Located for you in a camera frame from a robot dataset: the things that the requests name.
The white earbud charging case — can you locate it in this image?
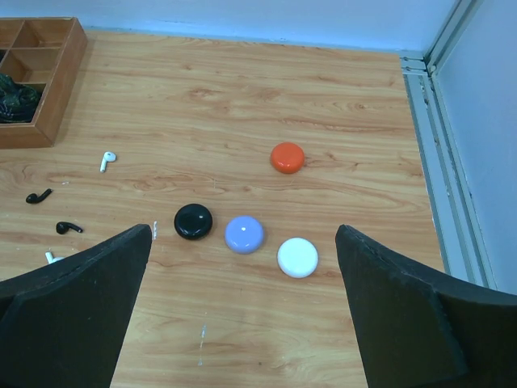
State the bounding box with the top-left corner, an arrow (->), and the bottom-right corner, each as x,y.
277,237 -> 318,279

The aluminium corner frame post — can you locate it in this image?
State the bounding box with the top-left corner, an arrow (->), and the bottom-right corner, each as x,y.
400,1 -> 498,289

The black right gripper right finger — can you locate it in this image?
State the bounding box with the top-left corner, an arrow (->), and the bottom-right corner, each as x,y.
335,225 -> 516,387

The black earbud charging case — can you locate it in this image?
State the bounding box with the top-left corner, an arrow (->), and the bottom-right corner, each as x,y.
174,203 -> 213,240

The lilac earbud charging case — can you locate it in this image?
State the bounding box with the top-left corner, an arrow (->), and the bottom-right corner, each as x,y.
225,215 -> 265,254

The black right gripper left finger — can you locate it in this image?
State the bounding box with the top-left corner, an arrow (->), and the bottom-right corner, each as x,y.
1,224 -> 152,387

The black earbud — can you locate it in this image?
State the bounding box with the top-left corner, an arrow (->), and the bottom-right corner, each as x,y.
25,188 -> 53,205
56,221 -> 83,234

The wooden compartment tray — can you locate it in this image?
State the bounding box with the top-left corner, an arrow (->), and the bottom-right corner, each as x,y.
1,17 -> 87,149

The dark rolled necktie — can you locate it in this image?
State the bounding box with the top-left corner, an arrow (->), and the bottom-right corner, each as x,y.
0,74 -> 41,124

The orange earbud charging case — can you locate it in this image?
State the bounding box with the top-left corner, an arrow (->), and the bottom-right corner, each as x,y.
270,142 -> 305,174

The white earbud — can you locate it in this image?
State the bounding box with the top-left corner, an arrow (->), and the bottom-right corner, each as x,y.
99,151 -> 116,173
45,251 -> 63,264

